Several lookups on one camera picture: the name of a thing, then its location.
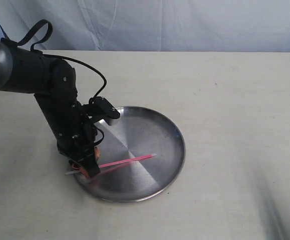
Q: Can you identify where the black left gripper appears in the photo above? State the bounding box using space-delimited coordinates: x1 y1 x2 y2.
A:
34 93 100 178

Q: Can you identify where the pink glow stick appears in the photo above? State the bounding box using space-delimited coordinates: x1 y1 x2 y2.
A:
65 153 157 176

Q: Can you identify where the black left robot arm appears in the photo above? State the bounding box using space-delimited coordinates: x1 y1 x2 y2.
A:
0 41 100 179

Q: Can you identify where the round stainless steel plate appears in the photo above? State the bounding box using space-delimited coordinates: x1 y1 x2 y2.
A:
73 106 185 203

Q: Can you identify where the white backdrop cloth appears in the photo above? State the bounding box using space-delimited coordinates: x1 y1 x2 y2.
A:
0 0 290 52

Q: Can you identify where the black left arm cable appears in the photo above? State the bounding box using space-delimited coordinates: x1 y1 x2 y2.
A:
0 19 108 101

